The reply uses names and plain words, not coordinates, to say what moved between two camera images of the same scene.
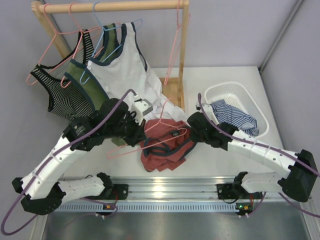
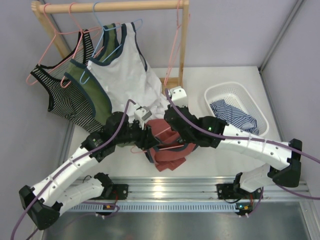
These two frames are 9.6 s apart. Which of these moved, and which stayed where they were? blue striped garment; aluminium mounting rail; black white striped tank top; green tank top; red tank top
Moved: red tank top
Stayed: aluminium mounting rail; black white striped tank top; green tank top; blue striped garment
